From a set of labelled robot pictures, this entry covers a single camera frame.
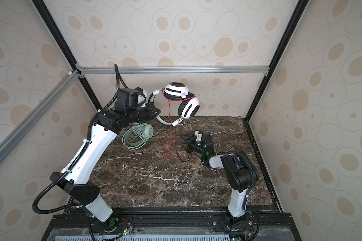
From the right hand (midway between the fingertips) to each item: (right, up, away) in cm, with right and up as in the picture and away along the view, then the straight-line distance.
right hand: (179, 138), depth 88 cm
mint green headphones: (-23, +5, +14) cm, 27 cm away
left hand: (-6, +14, -22) cm, 27 cm away
